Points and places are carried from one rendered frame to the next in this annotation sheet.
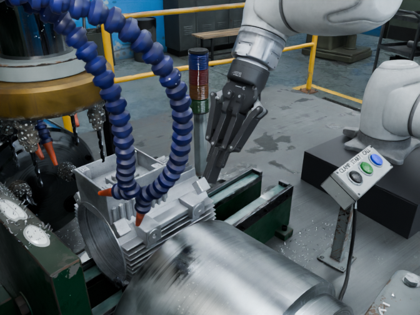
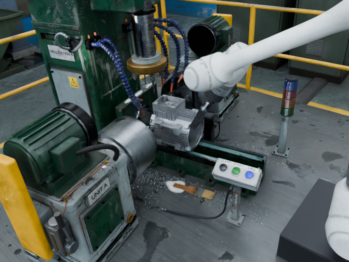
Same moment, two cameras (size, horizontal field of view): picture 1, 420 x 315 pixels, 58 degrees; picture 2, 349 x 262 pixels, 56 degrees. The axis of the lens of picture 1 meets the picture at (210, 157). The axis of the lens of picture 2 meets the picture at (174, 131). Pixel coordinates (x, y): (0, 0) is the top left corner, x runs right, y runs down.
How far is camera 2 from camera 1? 127 cm
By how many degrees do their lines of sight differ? 65
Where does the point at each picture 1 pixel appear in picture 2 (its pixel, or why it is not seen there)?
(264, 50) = not seen: hidden behind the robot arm
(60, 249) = (124, 105)
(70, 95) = (133, 69)
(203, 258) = (120, 121)
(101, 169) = (171, 100)
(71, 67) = (140, 62)
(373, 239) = (265, 236)
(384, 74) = not seen: outside the picture
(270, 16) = not seen: hidden behind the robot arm
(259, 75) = (209, 94)
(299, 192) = (295, 197)
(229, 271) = (116, 126)
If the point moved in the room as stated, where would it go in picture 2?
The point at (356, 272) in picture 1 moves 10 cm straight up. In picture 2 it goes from (228, 226) to (229, 209)
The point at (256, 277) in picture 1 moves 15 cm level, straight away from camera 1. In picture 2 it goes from (114, 130) to (152, 126)
